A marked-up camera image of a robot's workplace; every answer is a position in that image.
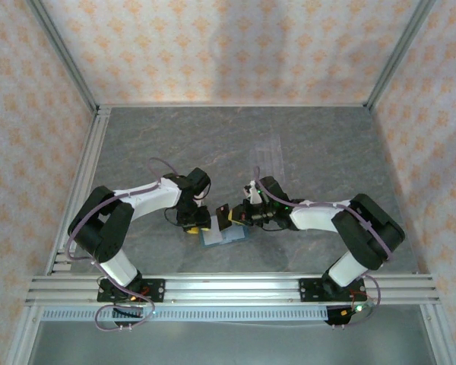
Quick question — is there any blue card holder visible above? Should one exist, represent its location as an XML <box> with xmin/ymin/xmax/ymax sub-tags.
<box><xmin>198</xmin><ymin>214</ymin><xmax>250</xmax><ymax>248</ymax></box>

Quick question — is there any clear acrylic card stand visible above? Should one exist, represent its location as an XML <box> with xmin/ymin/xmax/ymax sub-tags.
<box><xmin>249</xmin><ymin>135</ymin><xmax>287</xmax><ymax>182</ymax></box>

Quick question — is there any grey metal sheet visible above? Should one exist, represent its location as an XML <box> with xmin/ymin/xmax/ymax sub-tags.
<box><xmin>28</xmin><ymin>321</ymin><xmax>440</xmax><ymax>365</ymax></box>

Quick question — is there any thin black cable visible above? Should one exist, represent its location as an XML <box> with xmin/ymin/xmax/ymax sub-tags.
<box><xmin>163</xmin><ymin>207</ymin><xmax>183</xmax><ymax>227</ymax></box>
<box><xmin>261</xmin><ymin>220</ymin><xmax>290</xmax><ymax>232</ymax></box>

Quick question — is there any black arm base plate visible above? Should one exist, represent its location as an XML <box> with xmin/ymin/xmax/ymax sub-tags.
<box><xmin>97</xmin><ymin>278</ymin><xmax>166</xmax><ymax>304</ymax></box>
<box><xmin>299</xmin><ymin>277</ymin><xmax>366</xmax><ymax>303</ymax></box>

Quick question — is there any wide aluminium frame rail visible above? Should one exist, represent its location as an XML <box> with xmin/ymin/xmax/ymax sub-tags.
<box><xmin>24</xmin><ymin>274</ymin><xmax>441</xmax><ymax>305</ymax></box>

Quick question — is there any slotted grey cable duct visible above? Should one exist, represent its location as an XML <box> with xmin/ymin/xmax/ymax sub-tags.
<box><xmin>41</xmin><ymin>306</ymin><xmax>330</xmax><ymax>322</ymax></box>

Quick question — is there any aluminium side floor rail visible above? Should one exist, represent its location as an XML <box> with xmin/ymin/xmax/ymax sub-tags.
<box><xmin>45</xmin><ymin>106</ymin><xmax>113</xmax><ymax>275</ymax></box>

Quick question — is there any thin aluminium rear rail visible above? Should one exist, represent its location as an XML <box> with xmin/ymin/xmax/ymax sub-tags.
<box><xmin>97</xmin><ymin>101</ymin><xmax>369</xmax><ymax>109</ymax></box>

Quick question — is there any purple sleeved cable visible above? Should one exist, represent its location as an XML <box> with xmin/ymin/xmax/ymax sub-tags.
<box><xmin>67</xmin><ymin>157</ymin><xmax>179</xmax><ymax>332</ymax></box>
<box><xmin>252</xmin><ymin>166</ymin><xmax>394</xmax><ymax>330</ymax></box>

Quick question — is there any aluminium frame post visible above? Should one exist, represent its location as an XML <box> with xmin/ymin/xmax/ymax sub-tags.
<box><xmin>420</xmin><ymin>303</ymin><xmax>456</xmax><ymax>365</ymax></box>
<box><xmin>7</xmin><ymin>303</ymin><xmax>43</xmax><ymax>365</ymax></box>
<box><xmin>25</xmin><ymin>0</ymin><xmax>100</xmax><ymax>113</ymax></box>
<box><xmin>364</xmin><ymin>0</ymin><xmax>438</xmax><ymax>111</ymax></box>

